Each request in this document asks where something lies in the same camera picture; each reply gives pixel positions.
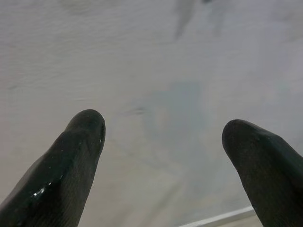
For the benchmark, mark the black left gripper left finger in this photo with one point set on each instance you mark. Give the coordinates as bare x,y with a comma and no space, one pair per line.
59,170

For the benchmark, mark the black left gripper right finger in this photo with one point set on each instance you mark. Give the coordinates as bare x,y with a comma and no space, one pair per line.
267,170

